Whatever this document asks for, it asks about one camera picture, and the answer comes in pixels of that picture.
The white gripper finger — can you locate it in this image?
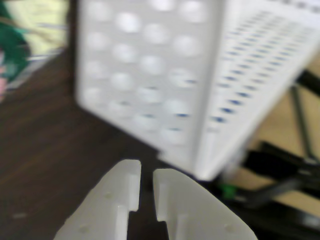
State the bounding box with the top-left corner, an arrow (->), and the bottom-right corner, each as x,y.
53,159 -> 143,240
152,168 -> 259,240

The white perforated plastic tray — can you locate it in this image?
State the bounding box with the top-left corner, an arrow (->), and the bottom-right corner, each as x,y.
76,0 -> 320,181

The green cartoon candy pack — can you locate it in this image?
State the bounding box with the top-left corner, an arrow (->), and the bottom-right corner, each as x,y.
0,0 -> 70,101

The black metal frame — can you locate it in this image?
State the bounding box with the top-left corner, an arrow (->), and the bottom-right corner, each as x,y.
224,69 -> 320,240

